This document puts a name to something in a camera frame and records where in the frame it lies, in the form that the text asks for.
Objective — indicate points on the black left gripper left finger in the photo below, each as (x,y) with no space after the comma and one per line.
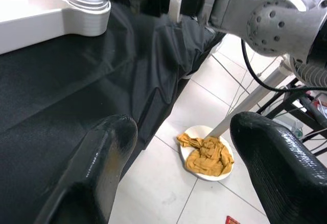
(87,173)

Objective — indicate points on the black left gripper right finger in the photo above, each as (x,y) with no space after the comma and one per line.
(286,178)

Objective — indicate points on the white plastic children table top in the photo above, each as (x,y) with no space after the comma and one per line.
(25,17)

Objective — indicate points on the small red packet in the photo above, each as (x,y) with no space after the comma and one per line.
(233,220)

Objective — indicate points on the yellow crumpled cloth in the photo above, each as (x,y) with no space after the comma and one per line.
(204,157)

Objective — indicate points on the white round bar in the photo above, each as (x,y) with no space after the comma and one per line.
(250,99)

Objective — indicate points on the black table cloth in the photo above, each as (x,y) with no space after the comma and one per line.
(76,81)

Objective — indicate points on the white round basket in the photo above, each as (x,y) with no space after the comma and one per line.
(194,130)

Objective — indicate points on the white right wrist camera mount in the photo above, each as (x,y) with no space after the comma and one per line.
(176,4)

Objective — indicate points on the black metal frame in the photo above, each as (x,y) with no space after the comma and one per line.
(293,99)

